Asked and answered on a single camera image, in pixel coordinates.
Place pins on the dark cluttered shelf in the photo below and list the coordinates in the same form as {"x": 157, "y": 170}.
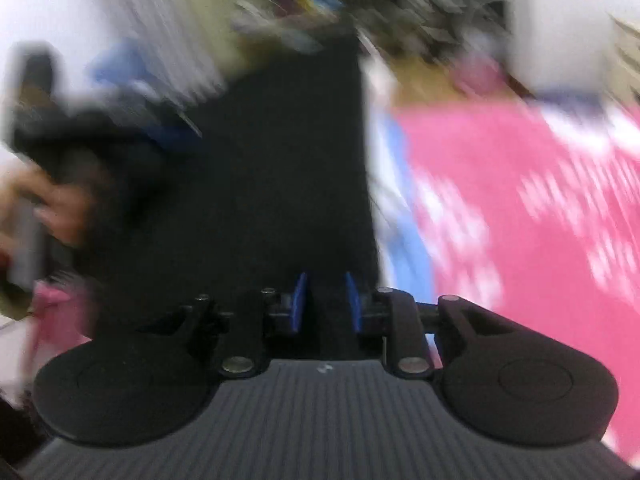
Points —
{"x": 440, "y": 10}

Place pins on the light blue cloth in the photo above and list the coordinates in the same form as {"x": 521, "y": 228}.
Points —
{"x": 405, "y": 250}

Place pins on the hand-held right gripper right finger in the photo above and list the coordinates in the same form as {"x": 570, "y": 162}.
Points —
{"x": 352, "y": 305}

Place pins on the white striped curtain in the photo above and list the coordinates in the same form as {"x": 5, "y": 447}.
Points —
{"x": 150, "y": 25}

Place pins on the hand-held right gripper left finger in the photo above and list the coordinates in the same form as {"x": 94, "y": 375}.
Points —
{"x": 299, "y": 305}

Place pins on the person's left hand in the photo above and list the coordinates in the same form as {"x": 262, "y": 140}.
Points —
{"x": 65, "y": 210}

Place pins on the black pants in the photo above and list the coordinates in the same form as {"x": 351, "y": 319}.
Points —
{"x": 280, "y": 170}

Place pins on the pink floral bedsheet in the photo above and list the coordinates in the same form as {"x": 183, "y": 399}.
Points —
{"x": 500, "y": 185}

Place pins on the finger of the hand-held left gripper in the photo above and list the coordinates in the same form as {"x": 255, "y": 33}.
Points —
{"x": 175, "y": 127}

